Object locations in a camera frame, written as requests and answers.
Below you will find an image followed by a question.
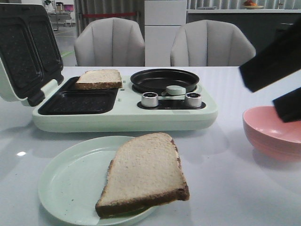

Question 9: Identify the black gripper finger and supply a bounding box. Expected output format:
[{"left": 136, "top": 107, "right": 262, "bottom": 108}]
[
  {"left": 273, "top": 88, "right": 301, "bottom": 122},
  {"left": 239, "top": 19, "right": 301, "bottom": 92}
]

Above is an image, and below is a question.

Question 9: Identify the pink bowl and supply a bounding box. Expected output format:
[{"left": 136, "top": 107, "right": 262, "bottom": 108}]
[{"left": 243, "top": 106, "right": 301, "bottom": 162}]

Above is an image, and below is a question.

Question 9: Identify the bread slice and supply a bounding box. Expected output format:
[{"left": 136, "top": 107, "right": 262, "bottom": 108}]
[
  {"left": 74, "top": 69, "right": 122, "bottom": 90},
  {"left": 95, "top": 132, "right": 190, "bottom": 218}
]

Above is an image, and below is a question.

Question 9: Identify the mint green sandwich maker lid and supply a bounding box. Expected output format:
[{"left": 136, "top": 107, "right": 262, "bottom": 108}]
[{"left": 0, "top": 3, "right": 63, "bottom": 106}]

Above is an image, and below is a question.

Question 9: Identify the mint green breakfast maker base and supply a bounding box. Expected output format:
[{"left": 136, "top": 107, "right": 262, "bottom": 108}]
[{"left": 32, "top": 75, "right": 218, "bottom": 132}]

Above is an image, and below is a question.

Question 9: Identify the grey kitchen counter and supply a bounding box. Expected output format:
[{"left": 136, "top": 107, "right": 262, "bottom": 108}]
[{"left": 186, "top": 9, "right": 301, "bottom": 53}]

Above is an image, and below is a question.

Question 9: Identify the fruit bowl on counter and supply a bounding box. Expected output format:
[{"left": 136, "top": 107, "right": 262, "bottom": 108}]
[{"left": 242, "top": 0, "right": 264, "bottom": 9}]

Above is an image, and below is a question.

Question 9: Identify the right beige upholstered chair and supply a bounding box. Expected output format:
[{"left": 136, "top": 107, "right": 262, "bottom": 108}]
[{"left": 170, "top": 20, "right": 256, "bottom": 66}]

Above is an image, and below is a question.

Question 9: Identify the beige upholstered chair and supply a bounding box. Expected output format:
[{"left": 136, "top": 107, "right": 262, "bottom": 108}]
[
  {"left": 74, "top": 17, "right": 145, "bottom": 66},
  {"left": 170, "top": 20, "right": 256, "bottom": 66}
]

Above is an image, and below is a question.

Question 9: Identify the right silver control knob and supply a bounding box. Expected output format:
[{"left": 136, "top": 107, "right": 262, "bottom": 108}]
[{"left": 184, "top": 92, "right": 202, "bottom": 108}]

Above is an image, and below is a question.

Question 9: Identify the silver control knob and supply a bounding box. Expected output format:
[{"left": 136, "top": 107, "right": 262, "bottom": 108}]
[
  {"left": 184, "top": 92, "right": 202, "bottom": 108},
  {"left": 141, "top": 92, "right": 158, "bottom": 108}
]

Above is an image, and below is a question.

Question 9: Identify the white cabinet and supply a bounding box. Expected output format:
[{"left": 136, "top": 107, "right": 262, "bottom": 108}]
[{"left": 144, "top": 0, "right": 187, "bottom": 66}]

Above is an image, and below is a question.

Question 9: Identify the black round frying pan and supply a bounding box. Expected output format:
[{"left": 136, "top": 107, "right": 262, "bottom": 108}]
[{"left": 130, "top": 68, "right": 199, "bottom": 95}]

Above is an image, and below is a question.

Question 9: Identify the left silver control knob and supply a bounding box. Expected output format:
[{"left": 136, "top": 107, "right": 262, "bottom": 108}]
[{"left": 141, "top": 92, "right": 158, "bottom": 108}]

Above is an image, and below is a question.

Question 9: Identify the left beige upholstered chair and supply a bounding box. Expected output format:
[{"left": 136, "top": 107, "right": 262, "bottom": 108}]
[{"left": 74, "top": 17, "right": 145, "bottom": 66}]

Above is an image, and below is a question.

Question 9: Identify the mint green round plate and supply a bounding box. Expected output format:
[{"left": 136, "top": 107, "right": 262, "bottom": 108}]
[{"left": 38, "top": 136, "right": 155, "bottom": 226}]

